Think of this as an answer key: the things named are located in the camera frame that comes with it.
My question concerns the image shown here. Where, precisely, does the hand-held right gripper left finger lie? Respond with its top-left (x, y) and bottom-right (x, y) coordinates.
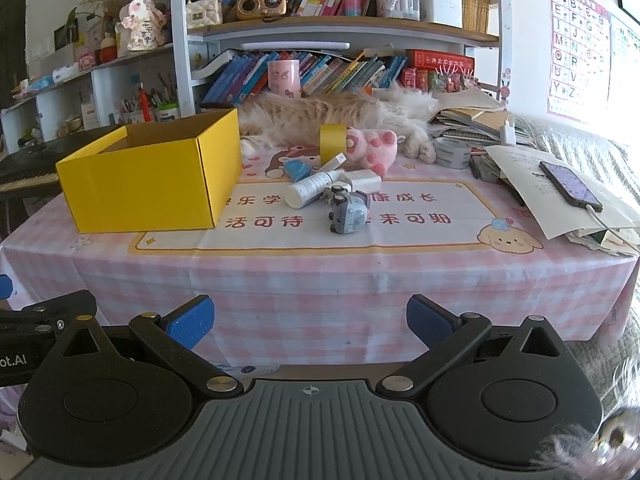
top-left (56, 296), bottom-right (242, 402)

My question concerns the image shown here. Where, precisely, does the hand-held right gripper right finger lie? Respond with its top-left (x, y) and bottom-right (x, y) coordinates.
top-left (375, 294), bottom-right (571, 402)

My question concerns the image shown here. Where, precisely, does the yellow cardboard box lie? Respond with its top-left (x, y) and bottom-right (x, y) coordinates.
top-left (55, 107), bottom-right (243, 235)

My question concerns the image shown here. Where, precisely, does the white power adapter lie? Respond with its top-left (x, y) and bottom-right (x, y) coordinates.
top-left (344, 170), bottom-right (383, 193)

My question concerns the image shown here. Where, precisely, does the pink plush toy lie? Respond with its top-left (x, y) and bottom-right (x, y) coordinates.
top-left (342, 127), bottom-right (399, 178)

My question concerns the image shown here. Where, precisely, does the yellow tape roll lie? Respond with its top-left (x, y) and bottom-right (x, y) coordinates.
top-left (320, 123), bottom-right (347, 162)

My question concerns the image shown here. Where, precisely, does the black keyboard piano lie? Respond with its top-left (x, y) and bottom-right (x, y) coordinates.
top-left (0, 125), bottom-right (123, 201)

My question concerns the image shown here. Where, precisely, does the grey tape roll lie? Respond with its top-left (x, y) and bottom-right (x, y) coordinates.
top-left (434, 136), bottom-right (485, 171)

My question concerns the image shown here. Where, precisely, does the white paper sheet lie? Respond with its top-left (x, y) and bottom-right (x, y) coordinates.
top-left (484, 144), bottom-right (638, 241)

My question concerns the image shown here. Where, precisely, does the small blue cup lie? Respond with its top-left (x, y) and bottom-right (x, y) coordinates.
top-left (284, 157), bottom-right (313, 182)

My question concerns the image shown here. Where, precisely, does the black smartphone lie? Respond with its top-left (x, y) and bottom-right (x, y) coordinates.
top-left (539, 160), bottom-right (604, 212)

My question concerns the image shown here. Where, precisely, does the stack of papers and notebooks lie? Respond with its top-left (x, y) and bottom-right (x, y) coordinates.
top-left (427, 87), bottom-right (538, 161)

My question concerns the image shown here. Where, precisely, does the low white shelf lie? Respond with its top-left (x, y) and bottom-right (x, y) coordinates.
top-left (0, 42), bottom-right (176, 143)

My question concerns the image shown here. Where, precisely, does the grey knitted blanket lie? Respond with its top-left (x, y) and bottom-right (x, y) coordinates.
top-left (515, 114), bottom-right (640, 416)

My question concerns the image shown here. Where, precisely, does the fluffy cream cat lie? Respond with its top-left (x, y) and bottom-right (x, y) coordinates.
top-left (239, 85), bottom-right (441, 163)

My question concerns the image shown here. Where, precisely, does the row of leaning blue books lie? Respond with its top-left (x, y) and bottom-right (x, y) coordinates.
top-left (200, 50), bottom-right (408, 106)

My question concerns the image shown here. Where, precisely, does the red round figurine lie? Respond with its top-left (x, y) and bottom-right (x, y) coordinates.
top-left (97, 32), bottom-right (118, 63)

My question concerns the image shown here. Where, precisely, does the red book box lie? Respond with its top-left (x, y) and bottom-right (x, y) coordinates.
top-left (406, 49), bottom-right (475, 72)

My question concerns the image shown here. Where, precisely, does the pink printed cup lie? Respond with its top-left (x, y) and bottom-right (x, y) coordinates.
top-left (267, 59), bottom-right (301, 99)

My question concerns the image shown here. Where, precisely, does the white square pen container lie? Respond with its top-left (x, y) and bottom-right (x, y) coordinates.
top-left (420, 0), bottom-right (464, 29)

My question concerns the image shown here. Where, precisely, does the white quilted pearl handbag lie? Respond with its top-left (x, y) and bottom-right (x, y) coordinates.
top-left (186, 0), bottom-right (222, 27)

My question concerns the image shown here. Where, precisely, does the white bookshelf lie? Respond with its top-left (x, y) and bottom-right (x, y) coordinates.
top-left (170, 0), bottom-right (513, 116)

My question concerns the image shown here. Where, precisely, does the gold retro radio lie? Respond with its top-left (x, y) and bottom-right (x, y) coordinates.
top-left (236, 0), bottom-right (289, 22)

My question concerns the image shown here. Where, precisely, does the white charging cable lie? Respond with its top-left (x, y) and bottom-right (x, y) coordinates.
top-left (585, 204), bottom-right (640, 243)

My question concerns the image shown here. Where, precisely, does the alphabet wall poster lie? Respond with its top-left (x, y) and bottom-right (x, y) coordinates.
top-left (546, 0), bottom-right (612, 124)

